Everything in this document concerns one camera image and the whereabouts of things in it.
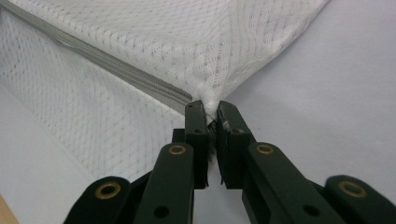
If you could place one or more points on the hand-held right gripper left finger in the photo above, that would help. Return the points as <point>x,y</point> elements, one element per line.
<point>196,146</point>

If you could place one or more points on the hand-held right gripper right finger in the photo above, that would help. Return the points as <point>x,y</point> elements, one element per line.
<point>232,155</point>

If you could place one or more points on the white mesh laundry bag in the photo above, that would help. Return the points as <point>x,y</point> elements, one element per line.
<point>155,40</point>

